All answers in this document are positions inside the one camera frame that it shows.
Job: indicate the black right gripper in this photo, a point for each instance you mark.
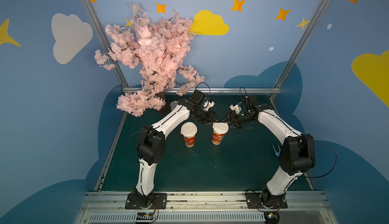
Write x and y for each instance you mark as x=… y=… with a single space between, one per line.
x=235 y=118

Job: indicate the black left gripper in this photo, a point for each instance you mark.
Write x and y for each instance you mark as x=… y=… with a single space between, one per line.
x=205 y=114

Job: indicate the white lid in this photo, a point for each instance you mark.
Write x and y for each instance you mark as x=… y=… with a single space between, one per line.
x=188 y=130
x=220 y=128

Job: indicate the red paper cup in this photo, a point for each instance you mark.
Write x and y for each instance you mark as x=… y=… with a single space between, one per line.
x=189 y=142
x=217 y=138

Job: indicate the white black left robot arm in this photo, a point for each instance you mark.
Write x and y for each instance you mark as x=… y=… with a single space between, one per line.
x=152 y=139

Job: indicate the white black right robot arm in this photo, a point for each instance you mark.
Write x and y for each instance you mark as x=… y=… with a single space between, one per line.
x=297 y=152

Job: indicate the small silver tin can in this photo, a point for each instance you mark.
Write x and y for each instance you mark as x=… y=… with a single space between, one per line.
x=173 y=105

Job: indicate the pink cherry blossom tree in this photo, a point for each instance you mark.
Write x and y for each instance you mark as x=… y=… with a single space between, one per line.
x=159 y=48

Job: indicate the small green circuit board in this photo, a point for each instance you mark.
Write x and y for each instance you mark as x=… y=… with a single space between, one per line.
x=145 y=217

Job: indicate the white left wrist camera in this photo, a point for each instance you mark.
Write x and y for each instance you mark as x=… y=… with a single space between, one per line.
x=208 y=105

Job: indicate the blue garden fork wooden handle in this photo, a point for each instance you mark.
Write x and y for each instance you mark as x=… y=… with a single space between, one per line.
x=276 y=149

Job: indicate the aluminium frame back bar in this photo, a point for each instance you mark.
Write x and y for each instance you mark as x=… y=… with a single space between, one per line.
x=219 y=90

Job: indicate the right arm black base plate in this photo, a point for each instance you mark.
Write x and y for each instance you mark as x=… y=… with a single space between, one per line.
x=258 y=200

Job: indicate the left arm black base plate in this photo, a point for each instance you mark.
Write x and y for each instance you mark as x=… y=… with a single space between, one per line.
x=152 y=201

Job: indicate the aluminium front rail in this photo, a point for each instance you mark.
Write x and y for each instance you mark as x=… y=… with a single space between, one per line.
x=214 y=207

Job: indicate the aluminium frame right post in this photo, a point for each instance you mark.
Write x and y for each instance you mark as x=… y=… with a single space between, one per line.
x=308 y=31

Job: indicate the aluminium frame post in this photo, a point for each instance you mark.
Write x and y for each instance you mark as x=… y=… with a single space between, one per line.
x=308 y=31
x=91 y=12

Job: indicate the aluminium frame left post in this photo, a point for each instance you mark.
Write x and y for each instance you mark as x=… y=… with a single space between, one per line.
x=91 y=12

